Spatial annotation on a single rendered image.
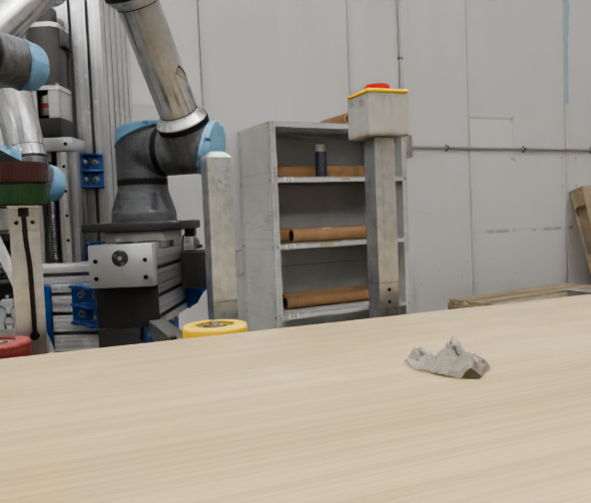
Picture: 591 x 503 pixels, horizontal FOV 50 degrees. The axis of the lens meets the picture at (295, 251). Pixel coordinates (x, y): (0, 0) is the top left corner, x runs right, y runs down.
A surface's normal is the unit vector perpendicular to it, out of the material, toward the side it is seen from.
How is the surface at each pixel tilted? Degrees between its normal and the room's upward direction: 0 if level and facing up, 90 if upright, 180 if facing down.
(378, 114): 90
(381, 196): 90
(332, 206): 90
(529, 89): 90
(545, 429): 0
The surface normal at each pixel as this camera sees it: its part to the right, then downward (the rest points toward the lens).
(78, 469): -0.04, -1.00
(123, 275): -0.04, 0.05
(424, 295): 0.46, 0.03
